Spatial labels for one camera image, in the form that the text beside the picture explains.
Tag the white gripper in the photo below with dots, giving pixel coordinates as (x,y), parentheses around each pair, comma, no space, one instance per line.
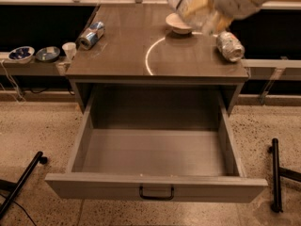
(230,9)

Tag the clear plastic water bottle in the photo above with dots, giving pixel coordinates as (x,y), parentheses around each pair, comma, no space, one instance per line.
(198,14)

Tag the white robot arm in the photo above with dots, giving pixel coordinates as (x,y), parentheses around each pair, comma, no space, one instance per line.
(214,16)

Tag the open grey top drawer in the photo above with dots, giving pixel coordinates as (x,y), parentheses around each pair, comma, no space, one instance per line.
(158,137)

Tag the white bowl on cabinet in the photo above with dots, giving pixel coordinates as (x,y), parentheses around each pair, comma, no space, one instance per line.
(178,26)

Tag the crushed silver can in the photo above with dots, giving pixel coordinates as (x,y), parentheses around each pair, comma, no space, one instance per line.
(230,47)

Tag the grey cabinet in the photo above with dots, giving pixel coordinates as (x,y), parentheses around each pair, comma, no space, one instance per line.
(139,47)

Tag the blue red soda can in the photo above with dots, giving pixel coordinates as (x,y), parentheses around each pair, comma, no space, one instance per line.
(91,35)

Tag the small white paper cup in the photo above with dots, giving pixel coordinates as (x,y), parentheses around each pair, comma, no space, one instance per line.
(69,49)

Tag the grey blue bowl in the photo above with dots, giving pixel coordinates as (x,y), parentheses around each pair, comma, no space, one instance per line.
(48,54)

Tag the black right stand leg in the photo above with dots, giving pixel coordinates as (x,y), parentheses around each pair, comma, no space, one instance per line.
(278,173)

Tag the black stand leg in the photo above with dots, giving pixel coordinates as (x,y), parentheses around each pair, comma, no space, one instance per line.
(13,189)
(278,173)

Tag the low side shelf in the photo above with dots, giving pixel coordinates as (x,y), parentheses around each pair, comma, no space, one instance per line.
(34,67)

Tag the blue patterned bowl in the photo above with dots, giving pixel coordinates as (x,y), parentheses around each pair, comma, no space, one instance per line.
(22,54)

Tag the black left stand leg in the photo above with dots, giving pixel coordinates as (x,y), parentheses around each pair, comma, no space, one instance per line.
(13,189)

